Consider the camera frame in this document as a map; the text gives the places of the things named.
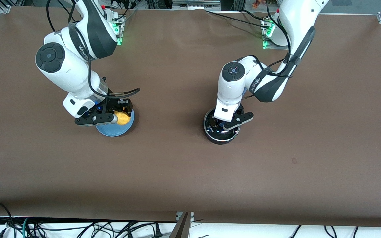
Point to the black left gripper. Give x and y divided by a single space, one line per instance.
239 112

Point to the brown table cover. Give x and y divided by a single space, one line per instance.
177 172

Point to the aluminium frame post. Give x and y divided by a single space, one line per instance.
182 228

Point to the blue round plate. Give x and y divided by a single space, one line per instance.
114 130

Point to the yellow potato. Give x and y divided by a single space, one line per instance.
123 119

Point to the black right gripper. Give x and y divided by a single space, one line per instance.
115 104

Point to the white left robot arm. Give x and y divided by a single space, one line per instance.
270 86

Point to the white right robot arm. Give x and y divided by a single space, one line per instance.
64 66

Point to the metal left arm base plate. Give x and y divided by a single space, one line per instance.
270 47

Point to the glass lid with blue knob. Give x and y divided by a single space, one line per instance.
210 125

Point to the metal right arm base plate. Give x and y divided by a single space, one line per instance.
119 33

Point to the orange background object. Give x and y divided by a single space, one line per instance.
258 3

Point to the black power plug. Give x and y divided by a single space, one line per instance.
158 231

